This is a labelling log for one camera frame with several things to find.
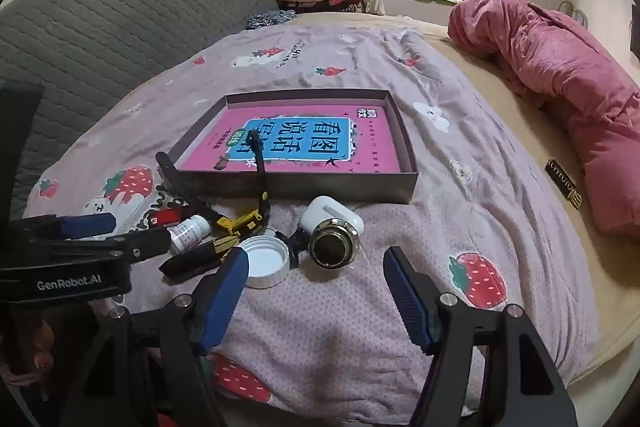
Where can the black white patterned cloth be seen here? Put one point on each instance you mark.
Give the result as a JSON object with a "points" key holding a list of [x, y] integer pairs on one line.
{"points": [[267, 19]]}

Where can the strawberry printed blanket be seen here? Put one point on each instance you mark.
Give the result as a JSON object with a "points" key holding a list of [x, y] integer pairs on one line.
{"points": [[450, 187]]}

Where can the grey quilted headboard cover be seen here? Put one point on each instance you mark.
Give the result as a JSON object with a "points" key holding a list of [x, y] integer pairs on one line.
{"points": [[100, 32]]}

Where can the person's left hand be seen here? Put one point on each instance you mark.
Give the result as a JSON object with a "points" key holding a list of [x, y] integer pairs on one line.
{"points": [[42, 347]]}

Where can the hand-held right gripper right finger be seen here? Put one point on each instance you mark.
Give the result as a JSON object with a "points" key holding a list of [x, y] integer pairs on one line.
{"points": [[410, 302]]}

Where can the beige bed sheet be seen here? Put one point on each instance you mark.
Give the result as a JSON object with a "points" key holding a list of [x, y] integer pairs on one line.
{"points": [[550, 137]]}

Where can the black gold mattress label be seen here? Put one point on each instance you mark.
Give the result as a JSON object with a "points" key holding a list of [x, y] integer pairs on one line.
{"points": [[562, 179]]}

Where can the white pill bottle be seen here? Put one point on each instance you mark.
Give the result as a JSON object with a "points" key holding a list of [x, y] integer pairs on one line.
{"points": [[187, 234]]}

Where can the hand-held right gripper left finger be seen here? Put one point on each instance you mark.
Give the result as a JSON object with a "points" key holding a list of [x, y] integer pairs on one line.
{"points": [[225, 297]]}

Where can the white earbuds case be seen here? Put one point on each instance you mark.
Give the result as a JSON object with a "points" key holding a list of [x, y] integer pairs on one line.
{"points": [[327, 211]]}

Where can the white plastic lid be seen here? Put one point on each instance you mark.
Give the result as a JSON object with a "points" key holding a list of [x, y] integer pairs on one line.
{"points": [[265, 263]]}

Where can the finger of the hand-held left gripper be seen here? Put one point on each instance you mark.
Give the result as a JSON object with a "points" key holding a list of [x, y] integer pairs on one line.
{"points": [[85, 225], [145, 244]]}

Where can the red lighter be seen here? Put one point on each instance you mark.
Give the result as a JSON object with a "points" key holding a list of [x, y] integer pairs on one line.
{"points": [[165, 218]]}

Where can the small black object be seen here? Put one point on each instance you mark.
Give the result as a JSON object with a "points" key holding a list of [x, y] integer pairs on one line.
{"points": [[295, 247]]}

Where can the pink quilt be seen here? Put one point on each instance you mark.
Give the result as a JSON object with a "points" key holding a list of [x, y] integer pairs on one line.
{"points": [[575, 72]]}

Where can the grey cardboard box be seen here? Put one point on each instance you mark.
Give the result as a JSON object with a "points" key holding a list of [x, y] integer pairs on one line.
{"points": [[325, 189]]}

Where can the pink book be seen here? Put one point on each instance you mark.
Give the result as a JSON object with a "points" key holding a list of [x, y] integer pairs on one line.
{"points": [[370, 147]]}

